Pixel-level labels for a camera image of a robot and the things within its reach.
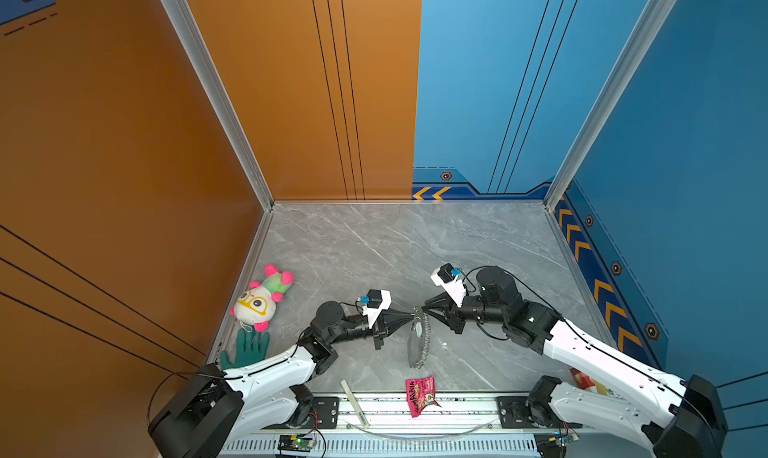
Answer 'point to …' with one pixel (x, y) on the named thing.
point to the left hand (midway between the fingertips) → (411, 315)
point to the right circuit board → (551, 445)
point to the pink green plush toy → (255, 306)
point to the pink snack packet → (421, 393)
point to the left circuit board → (296, 443)
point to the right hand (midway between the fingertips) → (427, 306)
